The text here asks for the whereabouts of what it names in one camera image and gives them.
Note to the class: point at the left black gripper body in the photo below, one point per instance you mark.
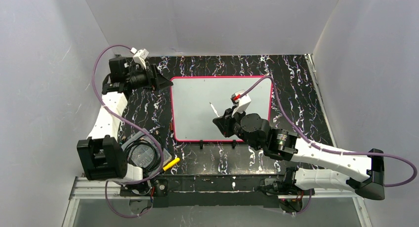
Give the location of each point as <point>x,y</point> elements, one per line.
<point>154,77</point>

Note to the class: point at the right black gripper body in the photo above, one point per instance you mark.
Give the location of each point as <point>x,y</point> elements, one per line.
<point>230,123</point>

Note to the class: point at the white marker pen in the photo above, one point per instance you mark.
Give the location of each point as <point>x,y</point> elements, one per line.
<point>214,110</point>

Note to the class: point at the pink framed whiteboard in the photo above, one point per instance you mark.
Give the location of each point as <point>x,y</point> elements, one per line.
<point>190,105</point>

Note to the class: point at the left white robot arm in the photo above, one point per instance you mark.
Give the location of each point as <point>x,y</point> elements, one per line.
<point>101,155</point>

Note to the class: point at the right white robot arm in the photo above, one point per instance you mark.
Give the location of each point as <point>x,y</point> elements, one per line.
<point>338,168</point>

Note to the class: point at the clear plastic parts box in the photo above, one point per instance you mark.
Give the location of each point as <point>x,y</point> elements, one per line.
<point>141,151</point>

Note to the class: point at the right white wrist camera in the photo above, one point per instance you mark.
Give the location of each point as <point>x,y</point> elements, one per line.
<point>240,103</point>

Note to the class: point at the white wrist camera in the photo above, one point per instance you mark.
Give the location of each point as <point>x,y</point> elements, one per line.
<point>240,103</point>
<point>139,56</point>

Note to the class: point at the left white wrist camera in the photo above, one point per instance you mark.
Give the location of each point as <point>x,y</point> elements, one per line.
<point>139,56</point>

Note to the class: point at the yellow handled tool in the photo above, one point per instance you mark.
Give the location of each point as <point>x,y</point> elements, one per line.
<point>171,164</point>

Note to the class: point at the aluminium frame rail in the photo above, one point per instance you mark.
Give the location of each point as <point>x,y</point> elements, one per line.
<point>170,184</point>

